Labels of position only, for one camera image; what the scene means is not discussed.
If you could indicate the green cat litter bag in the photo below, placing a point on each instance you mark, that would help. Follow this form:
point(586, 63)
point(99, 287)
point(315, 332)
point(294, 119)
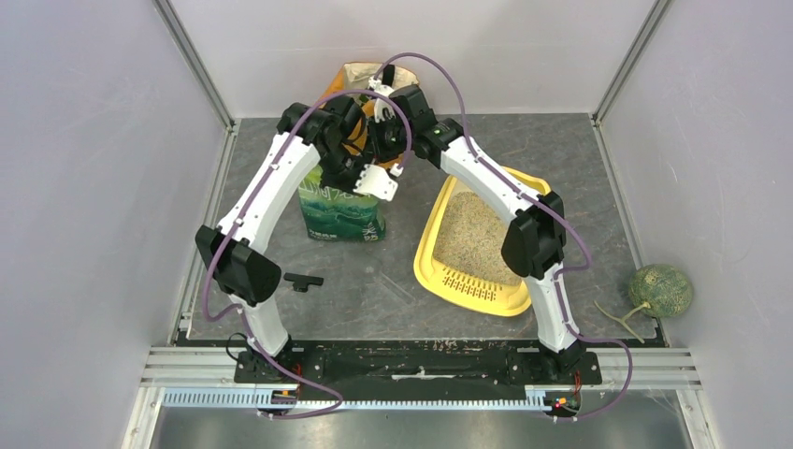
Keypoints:
point(332, 215)

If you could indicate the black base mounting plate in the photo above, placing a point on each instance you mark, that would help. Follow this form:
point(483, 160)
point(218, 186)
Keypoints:
point(411, 369)

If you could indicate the aluminium slotted rail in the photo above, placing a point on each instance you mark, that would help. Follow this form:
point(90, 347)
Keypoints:
point(528, 398)

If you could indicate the black bag clip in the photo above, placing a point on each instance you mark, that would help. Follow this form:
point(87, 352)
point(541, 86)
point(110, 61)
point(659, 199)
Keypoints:
point(302, 283)

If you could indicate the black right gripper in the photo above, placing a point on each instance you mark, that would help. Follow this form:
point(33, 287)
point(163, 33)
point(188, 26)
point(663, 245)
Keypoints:
point(375, 145)

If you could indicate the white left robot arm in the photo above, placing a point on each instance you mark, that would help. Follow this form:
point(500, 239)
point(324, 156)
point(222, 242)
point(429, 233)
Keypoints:
point(239, 277)

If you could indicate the yellow litter box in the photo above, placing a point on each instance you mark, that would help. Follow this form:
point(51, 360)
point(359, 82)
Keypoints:
point(459, 255)

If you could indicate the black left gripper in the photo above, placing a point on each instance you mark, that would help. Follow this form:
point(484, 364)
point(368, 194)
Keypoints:
point(349, 186)

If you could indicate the green netted melon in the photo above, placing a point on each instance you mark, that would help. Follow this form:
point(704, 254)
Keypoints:
point(657, 291)

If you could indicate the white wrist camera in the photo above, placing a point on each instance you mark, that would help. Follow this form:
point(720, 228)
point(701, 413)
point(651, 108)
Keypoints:
point(382, 111)
point(375, 181)

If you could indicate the orange paper shopping bag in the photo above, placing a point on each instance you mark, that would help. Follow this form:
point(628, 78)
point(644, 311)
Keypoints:
point(355, 76)

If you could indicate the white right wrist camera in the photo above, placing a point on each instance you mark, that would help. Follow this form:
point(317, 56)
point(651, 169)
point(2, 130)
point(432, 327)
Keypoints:
point(382, 111)

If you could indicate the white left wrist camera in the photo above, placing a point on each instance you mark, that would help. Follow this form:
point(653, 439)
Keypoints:
point(375, 181)

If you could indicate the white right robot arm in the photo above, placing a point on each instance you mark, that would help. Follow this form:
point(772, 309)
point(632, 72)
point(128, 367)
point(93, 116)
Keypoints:
point(537, 230)

